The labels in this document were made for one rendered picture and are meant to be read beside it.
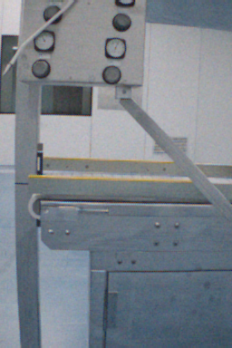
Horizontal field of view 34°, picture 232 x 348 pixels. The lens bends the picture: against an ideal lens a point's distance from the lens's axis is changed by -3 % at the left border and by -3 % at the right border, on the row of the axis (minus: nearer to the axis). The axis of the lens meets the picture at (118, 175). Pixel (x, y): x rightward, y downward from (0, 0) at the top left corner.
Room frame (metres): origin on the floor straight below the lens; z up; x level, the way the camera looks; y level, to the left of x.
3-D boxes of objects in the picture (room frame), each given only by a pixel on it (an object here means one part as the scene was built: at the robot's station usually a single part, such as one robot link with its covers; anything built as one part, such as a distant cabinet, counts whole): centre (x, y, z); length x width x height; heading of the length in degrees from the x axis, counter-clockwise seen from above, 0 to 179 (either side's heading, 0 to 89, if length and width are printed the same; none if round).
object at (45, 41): (0.67, 0.14, 1.10); 0.04 x 0.01 x 0.04; 95
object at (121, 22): (0.68, 0.01, 1.14); 0.03 x 0.02 x 0.04; 95
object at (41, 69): (0.67, 0.14, 1.05); 0.03 x 0.02 x 0.04; 95
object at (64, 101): (5.71, 1.12, 1.43); 1.38 x 0.01 x 1.16; 103
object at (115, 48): (0.69, 0.02, 1.09); 0.04 x 0.01 x 0.04; 95
